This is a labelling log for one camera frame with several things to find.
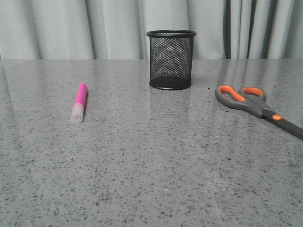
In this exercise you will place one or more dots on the pink highlighter pen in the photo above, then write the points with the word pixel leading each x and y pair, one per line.
pixel 79 105

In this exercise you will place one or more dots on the grey orange scissors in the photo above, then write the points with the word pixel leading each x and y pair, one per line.
pixel 253 101

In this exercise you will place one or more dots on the black mesh pen cup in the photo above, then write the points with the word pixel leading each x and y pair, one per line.
pixel 171 54

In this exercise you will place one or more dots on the grey curtain backdrop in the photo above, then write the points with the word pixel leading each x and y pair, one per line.
pixel 116 29

